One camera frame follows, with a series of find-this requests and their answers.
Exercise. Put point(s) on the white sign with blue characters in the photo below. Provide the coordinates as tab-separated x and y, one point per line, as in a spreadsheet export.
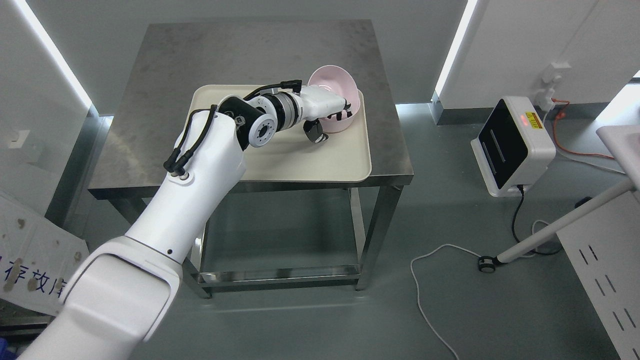
38	258

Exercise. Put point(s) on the white wall socket plug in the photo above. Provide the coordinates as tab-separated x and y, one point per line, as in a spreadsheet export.
551	76

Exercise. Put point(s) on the stainless steel table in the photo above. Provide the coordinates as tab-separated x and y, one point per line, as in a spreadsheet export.
175	59

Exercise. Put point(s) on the beige plastic tray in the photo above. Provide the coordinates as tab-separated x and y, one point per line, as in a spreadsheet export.
291	157

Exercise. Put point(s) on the white perforated cabinet panel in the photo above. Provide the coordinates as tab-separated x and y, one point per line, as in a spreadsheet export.
604	248

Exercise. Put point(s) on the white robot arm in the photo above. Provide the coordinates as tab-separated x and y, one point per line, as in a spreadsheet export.
122	291

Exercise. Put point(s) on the white and black box appliance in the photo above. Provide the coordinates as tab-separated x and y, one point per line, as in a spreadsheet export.
513	148

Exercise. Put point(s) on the pink bowl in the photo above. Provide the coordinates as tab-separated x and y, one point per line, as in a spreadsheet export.
338	80

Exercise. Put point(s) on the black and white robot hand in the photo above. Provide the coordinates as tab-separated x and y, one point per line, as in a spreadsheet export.
318	103

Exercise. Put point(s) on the white cart leg with caster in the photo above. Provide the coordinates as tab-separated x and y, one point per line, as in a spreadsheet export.
488	264

